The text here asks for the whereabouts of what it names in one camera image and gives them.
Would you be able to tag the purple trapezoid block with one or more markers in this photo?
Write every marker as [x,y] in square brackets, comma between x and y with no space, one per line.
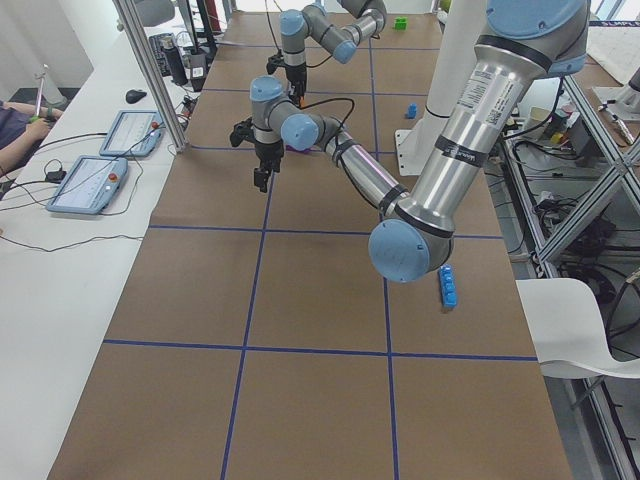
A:
[294,149]

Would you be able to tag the seated person hand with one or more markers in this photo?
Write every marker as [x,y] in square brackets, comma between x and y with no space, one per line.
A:
[37,131]

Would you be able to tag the small blue block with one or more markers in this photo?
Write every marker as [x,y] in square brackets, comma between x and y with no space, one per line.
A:
[411,111]

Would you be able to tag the green two-stud block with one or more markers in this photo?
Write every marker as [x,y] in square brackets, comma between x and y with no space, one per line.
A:
[400,23]

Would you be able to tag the black water bottle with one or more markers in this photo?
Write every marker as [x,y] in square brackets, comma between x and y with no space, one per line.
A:
[176,62]

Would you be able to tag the upper teach pendant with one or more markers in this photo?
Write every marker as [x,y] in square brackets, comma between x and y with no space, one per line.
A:
[133,133]

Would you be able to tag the teach pendant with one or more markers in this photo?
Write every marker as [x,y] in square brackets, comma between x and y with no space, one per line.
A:
[89,186]
[133,133]

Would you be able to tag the black keyboard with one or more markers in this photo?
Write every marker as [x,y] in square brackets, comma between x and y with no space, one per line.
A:
[155,42]

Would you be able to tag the black computer mouse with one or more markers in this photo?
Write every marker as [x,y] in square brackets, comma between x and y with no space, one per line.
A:
[133,96]

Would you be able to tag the lower teach pendant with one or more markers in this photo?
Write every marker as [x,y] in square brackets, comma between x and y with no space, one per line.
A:
[89,186]

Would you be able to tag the long blue stud block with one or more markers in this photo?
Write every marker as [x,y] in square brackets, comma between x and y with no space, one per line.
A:
[448,288]

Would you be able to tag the black power adapter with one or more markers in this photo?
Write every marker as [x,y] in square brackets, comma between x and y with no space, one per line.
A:
[55,177]

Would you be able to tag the white chair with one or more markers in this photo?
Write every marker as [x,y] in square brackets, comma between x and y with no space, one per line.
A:
[567,330]

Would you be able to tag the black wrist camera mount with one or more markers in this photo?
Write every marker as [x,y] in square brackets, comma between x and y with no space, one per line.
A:
[242,132]

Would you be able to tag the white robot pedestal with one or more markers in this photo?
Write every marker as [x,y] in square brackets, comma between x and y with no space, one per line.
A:
[461,24]

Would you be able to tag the aluminium frame post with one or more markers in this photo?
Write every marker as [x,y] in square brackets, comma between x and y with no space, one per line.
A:
[141,48]

